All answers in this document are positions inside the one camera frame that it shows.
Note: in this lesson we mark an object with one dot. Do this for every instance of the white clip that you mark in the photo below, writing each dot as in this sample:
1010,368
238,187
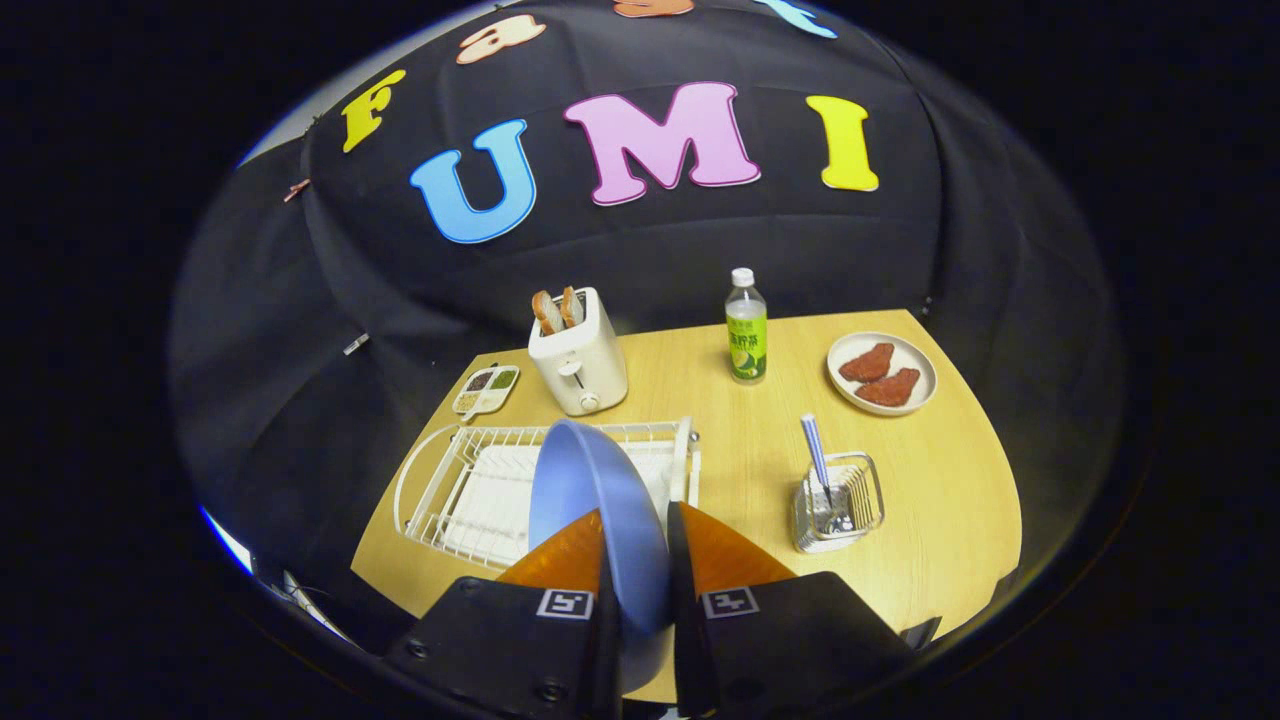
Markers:
356,344

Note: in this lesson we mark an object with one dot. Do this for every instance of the white plate with meat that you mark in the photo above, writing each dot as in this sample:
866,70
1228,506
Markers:
915,365

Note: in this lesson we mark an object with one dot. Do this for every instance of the black backdrop cloth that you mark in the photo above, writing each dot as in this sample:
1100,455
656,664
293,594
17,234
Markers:
640,260

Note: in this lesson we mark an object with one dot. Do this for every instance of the red clip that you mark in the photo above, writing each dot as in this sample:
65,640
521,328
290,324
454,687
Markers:
297,190

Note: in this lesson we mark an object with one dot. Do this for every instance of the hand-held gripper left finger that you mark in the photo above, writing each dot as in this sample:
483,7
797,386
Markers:
606,650

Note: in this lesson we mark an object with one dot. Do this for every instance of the blue plate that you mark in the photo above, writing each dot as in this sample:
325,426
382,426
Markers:
590,480

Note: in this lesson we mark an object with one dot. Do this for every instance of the white toaster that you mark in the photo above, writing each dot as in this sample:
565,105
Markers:
585,362

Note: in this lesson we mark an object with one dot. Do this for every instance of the toasted bread slice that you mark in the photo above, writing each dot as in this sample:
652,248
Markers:
571,306
546,312

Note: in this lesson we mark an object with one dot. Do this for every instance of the red meat piece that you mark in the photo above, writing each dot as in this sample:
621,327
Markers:
888,388
868,363

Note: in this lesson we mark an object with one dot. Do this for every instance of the green label drink bottle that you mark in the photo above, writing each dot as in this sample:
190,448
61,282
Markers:
746,345

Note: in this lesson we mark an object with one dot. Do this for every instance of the white divided condiment dish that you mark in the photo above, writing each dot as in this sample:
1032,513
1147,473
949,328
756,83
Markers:
486,391

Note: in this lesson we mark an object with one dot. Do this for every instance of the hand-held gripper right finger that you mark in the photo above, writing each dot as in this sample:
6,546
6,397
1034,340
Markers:
682,650

